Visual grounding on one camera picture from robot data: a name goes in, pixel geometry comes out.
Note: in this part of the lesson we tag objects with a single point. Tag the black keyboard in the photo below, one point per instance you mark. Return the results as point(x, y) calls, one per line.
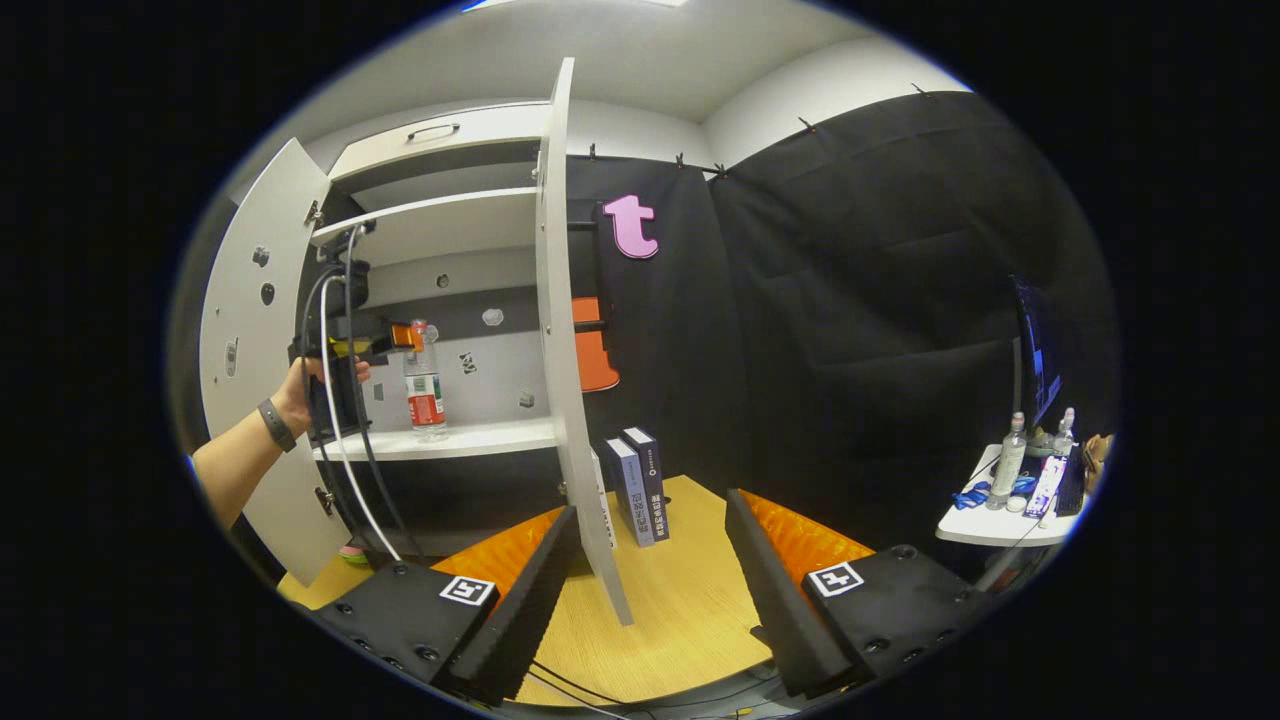
point(1072, 485)

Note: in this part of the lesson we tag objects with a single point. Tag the white cabinet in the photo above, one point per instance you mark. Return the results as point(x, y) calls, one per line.
point(470, 395)

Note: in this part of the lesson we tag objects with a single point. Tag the blue cloth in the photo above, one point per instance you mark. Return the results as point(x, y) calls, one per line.
point(970, 496)

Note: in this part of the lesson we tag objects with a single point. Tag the dark wristband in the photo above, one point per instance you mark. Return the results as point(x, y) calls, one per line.
point(277, 425)

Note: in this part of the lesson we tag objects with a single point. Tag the dark blue box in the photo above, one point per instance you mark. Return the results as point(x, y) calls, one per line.
point(648, 480)

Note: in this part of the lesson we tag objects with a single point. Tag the computer monitor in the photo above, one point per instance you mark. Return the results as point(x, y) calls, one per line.
point(1035, 350)

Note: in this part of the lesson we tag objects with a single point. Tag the pink and green object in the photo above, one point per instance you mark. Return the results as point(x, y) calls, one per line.
point(354, 555)

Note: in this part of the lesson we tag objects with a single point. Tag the tall clear bottle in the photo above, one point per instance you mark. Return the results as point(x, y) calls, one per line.
point(1008, 465)

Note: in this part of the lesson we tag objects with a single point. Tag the black backdrop cloth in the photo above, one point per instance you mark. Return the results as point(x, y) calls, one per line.
point(850, 300)

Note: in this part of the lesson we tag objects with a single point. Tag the small clear bottle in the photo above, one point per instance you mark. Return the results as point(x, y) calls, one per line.
point(1063, 432)

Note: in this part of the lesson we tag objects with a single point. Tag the white cabinet shelf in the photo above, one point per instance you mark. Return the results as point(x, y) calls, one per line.
point(450, 440)
point(440, 225)

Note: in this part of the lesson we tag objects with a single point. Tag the white cabinet door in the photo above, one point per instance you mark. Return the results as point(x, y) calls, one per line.
point(560, 330)
point(260, 330)

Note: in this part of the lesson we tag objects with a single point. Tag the white side table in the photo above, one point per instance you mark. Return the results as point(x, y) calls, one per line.
point(985, 528)

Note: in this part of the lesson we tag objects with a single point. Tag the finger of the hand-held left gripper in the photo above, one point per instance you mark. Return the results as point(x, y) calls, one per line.
point(405, 336)

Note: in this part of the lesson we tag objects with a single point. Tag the white box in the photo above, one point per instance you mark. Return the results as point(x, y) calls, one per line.
point(603, 500)

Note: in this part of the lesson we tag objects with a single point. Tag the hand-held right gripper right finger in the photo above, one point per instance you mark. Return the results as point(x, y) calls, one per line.
point(770, 600)

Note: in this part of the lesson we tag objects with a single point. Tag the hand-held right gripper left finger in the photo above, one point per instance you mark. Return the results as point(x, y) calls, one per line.
point(525, 620)

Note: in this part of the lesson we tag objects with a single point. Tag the white purple packet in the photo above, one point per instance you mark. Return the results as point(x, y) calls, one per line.
point(1046, 487)

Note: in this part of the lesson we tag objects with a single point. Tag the clear water bottle red label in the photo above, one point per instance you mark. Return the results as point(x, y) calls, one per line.
point(425, 390)

